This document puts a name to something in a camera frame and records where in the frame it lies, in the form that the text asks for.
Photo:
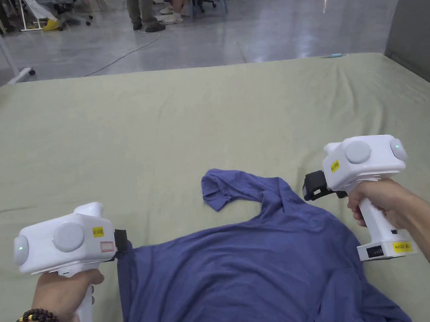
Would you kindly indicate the small light blue object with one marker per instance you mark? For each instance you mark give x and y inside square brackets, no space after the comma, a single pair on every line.
[333,55]

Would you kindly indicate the person's right forearm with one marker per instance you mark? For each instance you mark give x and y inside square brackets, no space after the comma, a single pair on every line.
[429,236]

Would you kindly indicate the person's right hand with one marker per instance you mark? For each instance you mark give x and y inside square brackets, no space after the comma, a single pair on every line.
[381,199]

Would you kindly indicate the dark blue shirt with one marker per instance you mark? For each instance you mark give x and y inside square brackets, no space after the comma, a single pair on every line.
[242,271]

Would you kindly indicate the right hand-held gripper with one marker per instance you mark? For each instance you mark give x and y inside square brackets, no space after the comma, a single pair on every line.
[363,167]

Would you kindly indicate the person's left hand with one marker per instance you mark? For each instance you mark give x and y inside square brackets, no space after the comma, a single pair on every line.
[65,295]

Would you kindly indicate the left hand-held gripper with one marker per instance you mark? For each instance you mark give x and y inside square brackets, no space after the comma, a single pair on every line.
[79,243]

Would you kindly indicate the bed with pale green sheet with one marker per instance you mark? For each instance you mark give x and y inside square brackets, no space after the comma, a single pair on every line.
[163,135]

